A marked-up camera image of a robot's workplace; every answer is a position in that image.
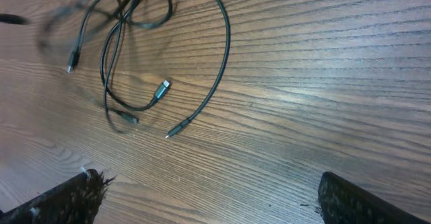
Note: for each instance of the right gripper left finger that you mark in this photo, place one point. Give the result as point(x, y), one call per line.
point(75, 201)

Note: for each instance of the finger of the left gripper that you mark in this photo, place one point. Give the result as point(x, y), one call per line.
point(13, 19)

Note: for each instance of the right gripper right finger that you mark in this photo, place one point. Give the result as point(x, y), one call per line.
point(342, 202)

